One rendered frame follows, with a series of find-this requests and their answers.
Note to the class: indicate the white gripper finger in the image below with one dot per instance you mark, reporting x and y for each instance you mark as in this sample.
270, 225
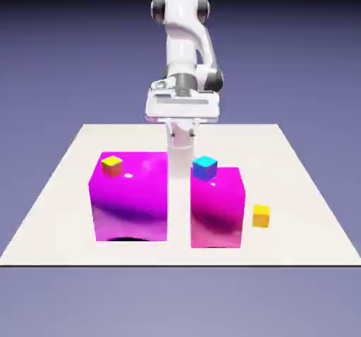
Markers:
193, 129
170, 130

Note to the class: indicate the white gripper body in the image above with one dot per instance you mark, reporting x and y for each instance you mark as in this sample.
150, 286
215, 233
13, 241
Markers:
182, 108

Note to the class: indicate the large magenta box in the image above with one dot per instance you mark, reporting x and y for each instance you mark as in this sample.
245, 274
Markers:
217, 210
129, 198

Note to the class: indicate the small yellow cube orange sides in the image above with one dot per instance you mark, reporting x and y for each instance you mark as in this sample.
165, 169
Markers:
112, 166

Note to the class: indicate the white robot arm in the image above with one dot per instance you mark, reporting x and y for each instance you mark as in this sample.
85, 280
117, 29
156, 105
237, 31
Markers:
180, 32

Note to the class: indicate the small cyan blue cube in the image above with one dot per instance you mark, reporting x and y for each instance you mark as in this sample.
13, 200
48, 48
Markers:
204, 167

